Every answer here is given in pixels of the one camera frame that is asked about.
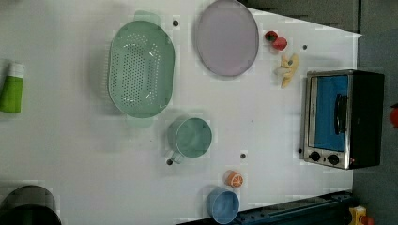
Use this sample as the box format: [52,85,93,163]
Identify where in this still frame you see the black round bin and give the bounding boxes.
[0,185,62,225]

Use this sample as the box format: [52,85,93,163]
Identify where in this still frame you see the lilac round plate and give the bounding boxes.
[195,0,259,76]

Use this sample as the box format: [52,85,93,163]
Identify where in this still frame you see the yellow red toy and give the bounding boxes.
[349,206,375,225]

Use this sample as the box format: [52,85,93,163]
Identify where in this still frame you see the peeled banana toy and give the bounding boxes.
[274,53,299,89]

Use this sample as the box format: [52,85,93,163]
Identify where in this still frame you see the blue metal frame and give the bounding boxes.
[177,190,355,225]

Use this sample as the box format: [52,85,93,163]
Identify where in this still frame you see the orange half toy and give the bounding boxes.
[225,171,244,188]

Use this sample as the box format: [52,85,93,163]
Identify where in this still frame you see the dark red berry toy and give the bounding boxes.
[265,31,278,42]

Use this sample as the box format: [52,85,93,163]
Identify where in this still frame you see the red strawberry toy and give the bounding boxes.
[272,37,287,51]

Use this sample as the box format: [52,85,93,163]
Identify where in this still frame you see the green mug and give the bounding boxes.
[167,117,212,164]

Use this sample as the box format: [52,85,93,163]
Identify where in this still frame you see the green perforated colander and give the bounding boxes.
[107,10,176,120]

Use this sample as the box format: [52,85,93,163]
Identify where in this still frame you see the blue cup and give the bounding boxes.
[206,187,240,225]

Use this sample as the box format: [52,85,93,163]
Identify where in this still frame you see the silver black toaster oven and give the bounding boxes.
[303,69,385,170]

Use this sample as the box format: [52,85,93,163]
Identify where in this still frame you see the green white tube bottle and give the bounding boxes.
[0,63,25,113]

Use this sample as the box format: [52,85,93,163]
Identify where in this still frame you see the red plush ketchup bottle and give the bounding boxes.
[390,104,398,128]

